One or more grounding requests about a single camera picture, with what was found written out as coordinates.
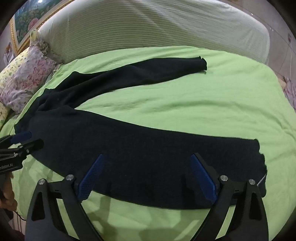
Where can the pink floral pillow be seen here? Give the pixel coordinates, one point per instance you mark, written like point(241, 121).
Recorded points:
point(27, 76)

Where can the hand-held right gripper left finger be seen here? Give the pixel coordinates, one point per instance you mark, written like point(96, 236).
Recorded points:
point(91, 176)

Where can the wall socket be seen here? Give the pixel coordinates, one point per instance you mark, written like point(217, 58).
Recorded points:
point(289, 38)

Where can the floral quilt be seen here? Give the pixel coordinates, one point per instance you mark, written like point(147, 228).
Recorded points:
point(290, 92)

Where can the green bed sheet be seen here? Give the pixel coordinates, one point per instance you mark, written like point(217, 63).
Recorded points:
point(185, 104)

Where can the gold framed painting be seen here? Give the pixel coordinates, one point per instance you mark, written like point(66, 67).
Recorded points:
point(25, 18)

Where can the black pants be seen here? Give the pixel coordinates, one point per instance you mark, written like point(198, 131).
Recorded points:
point(138, 160)

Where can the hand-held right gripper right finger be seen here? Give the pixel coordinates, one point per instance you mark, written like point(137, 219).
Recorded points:
point(203, 176)

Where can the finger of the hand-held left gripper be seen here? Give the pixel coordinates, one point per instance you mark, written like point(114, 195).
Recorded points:
point(22, 136)
point(33, 144)

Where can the person's left hand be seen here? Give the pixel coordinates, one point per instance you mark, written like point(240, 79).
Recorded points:
point(8, 192)

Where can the yellow floral pillow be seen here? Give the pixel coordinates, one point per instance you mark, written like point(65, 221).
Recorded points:
point(9, 71)

